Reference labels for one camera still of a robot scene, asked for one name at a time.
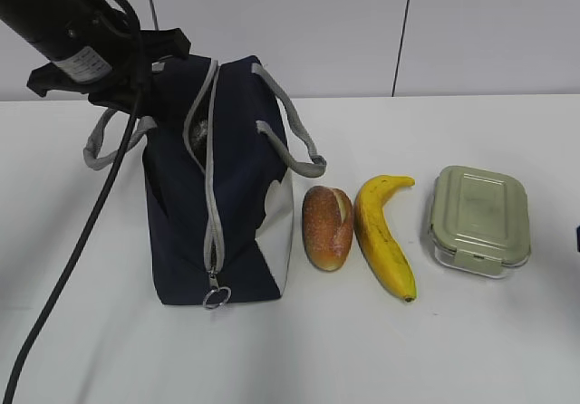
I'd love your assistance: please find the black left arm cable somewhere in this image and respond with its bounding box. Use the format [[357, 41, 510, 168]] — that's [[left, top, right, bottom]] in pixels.
[[0, 0, 145, 404]]

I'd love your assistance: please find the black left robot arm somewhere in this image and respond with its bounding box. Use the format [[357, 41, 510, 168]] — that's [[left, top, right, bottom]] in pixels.
[[1, 0, 191, 112]]

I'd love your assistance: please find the green lidded food container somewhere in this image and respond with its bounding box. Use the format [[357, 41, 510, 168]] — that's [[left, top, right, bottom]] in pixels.
[[427, 165, 531, 279]]

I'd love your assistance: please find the brown bread roll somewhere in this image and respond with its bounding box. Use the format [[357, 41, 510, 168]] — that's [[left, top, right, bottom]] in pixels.
[[302, 186, 353, 272]]

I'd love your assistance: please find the yellow banana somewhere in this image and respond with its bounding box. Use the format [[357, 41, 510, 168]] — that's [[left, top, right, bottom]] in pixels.
[[353, 175, 417, 303]]

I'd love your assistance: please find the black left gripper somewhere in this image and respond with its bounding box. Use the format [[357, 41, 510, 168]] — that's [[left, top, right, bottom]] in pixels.
[[26, 28, 189, 114]]

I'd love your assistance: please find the navy blue lunch bag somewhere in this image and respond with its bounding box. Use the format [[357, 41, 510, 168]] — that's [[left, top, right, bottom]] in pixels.
[[82, 54, 327, 310]]

